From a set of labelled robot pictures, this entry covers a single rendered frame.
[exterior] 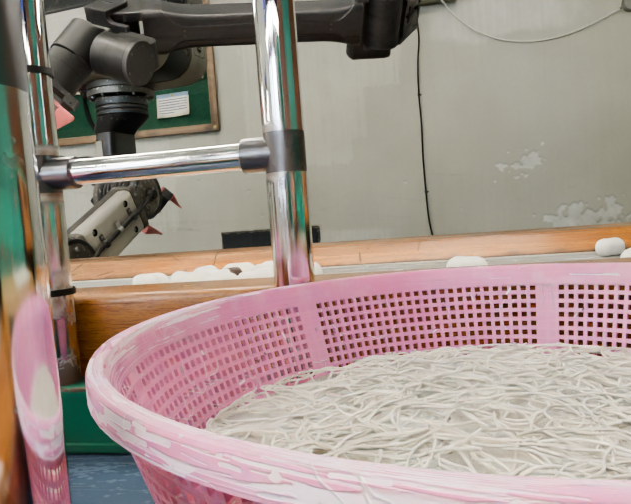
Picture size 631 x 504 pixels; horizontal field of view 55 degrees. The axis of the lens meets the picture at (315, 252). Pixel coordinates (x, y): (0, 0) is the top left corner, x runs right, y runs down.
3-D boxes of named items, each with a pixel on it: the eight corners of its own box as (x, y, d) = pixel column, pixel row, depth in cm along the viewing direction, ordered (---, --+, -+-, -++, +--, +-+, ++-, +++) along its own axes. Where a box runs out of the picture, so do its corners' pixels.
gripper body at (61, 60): (45, 127, 81) (76, 87, 83) (73, 114, 73) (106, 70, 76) (1, 93, 77) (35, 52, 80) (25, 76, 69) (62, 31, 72)
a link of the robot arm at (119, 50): (122, 54, 89) (111, -6, 83) (187, 72, 85) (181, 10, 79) (63, 86, 80) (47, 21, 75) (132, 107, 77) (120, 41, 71)
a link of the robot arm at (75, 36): (88, 41, 83) (67, 8, 78) (128, 52, 81) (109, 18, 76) (59, 78, 81) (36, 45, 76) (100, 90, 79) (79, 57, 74)
